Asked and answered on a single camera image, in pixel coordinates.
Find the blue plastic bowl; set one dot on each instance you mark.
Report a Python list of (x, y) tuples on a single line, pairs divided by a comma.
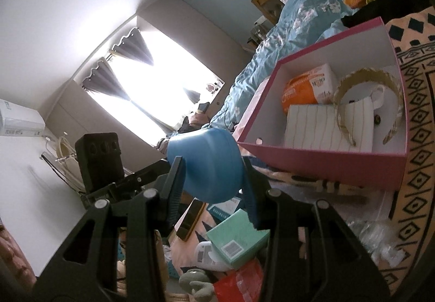
[(207, 166)]

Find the clear plastic bag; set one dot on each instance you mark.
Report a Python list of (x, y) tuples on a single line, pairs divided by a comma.
[(373, 237)]

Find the white air conditioner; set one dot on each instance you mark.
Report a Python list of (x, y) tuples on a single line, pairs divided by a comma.
[(18, 118)]

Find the white plastic bottle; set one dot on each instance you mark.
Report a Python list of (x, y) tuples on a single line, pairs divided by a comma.
[(207, 254)]

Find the blue floral duvet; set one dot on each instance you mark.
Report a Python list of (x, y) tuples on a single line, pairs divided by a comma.
[(289, 27)]

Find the beige clothes drying rack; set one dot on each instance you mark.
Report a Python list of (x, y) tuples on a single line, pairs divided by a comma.
[(64, 156)]

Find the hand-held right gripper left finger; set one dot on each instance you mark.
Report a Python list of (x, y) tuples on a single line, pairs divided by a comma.
[(175, 186)]

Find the white striped fabric pouch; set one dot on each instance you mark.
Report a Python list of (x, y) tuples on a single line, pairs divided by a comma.
[(312, 129)]

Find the orange tissue pack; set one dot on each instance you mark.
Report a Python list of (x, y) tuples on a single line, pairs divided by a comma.
[(299, 91)]

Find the black clothes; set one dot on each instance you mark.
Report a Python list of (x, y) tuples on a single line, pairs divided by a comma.
[(380, 10)]

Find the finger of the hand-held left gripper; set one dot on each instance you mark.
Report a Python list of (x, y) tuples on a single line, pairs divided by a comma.
[(142, 175)]

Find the red plastic packet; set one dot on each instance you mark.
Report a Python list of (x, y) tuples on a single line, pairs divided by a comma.
[(238, 285)]

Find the grey curtain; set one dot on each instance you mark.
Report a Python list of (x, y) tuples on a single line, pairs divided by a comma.
[(136, 45), (102, 81)]

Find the black smartphone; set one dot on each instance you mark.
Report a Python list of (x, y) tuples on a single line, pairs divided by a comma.
[(188, 220)]

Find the pink patterned cloth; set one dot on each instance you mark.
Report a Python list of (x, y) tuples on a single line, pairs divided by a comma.
[(13, 254)]

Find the pink cardboard box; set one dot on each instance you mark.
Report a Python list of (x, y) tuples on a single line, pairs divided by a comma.
[(306, 162)]

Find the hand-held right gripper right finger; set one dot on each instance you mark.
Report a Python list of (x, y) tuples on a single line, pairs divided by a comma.
[(253, 200)]

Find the mint green box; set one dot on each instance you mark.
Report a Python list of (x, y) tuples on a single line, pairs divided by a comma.
[(238, 234)]

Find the gold and white headband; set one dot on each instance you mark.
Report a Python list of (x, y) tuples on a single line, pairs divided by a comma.
[(368, 73)]

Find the blue and white carton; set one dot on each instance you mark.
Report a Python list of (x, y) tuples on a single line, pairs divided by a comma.
[(221, 212)]

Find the pile of clothes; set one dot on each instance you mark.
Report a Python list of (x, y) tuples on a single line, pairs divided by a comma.
[(193, 118)]

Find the bedside cups and bottles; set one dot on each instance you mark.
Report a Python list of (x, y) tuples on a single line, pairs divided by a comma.
[(258, 28)]

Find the peach patterned blanket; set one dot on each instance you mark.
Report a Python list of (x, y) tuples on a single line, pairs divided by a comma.
[(418, 118)]

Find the grey-green plush toy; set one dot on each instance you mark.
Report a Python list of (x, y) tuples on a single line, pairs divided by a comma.
[(195, 283)]

